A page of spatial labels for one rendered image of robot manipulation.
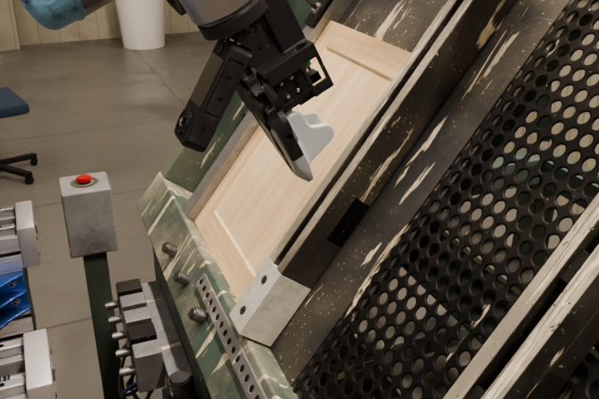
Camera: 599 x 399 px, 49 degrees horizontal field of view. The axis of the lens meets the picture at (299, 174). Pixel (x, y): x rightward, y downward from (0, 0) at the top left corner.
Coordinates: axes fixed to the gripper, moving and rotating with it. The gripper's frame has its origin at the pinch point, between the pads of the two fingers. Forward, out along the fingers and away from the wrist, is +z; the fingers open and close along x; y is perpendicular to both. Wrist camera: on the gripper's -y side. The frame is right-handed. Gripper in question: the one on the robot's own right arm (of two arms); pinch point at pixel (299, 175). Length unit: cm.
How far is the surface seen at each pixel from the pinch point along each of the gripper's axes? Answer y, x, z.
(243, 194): -3, 62, 34
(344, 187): 9.3, 24.4, 21.7
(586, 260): 18.6, -19.3, 16.6
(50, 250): -87, 242, 103
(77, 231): -41, 93, 34
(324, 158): 13, 42, 26
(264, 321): -13.8, 24.7, 35.1
